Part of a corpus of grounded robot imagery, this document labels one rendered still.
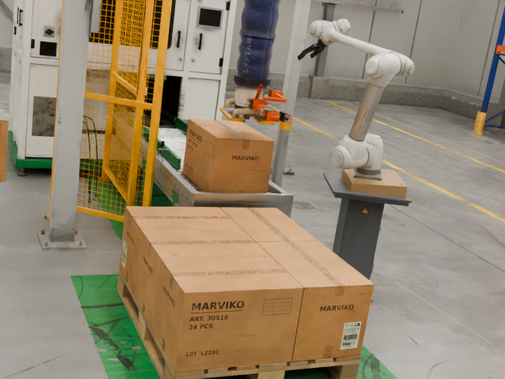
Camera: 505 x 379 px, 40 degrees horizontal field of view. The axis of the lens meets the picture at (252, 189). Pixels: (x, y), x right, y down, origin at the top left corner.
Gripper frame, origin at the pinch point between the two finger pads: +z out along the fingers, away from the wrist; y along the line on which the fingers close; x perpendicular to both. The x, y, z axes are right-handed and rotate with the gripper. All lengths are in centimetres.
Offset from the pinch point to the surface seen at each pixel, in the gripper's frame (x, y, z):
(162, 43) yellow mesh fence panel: 51, -63, 55
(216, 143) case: -33, -76, 36
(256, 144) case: -43, -52, 27
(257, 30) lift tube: 14, -54, -17
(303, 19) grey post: 107, 211, 142
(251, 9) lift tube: 26, -55, -21
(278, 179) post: -60, 1, 75
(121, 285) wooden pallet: -91, -151, 83
